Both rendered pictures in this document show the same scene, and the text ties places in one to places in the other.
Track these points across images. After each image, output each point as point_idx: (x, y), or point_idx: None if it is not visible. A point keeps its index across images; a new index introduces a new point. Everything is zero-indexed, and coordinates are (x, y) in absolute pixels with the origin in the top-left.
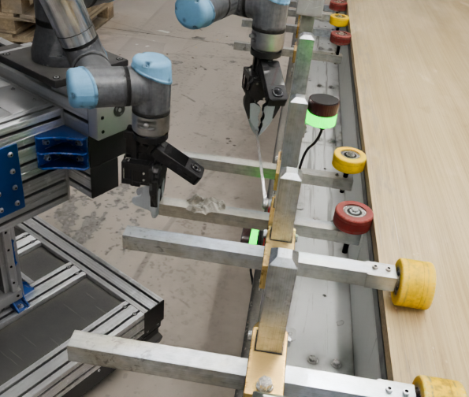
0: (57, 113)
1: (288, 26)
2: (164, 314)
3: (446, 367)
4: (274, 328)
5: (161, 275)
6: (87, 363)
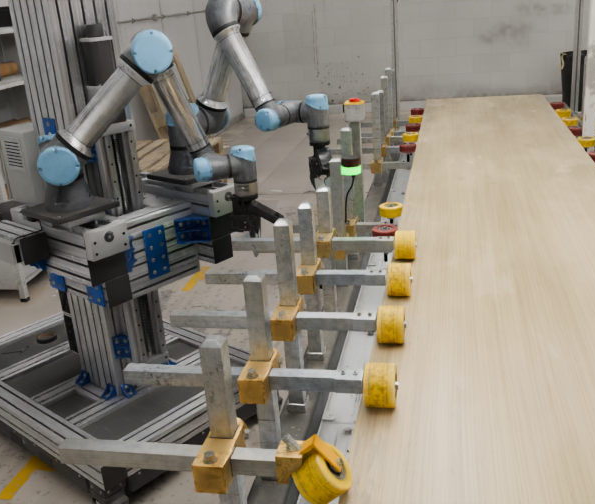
0: (188, 205)
1: (369, 148)
2: (285, 390)
3: (419, 277)
4: (308, 248)
5: (281, 366)
6: (215, 283)
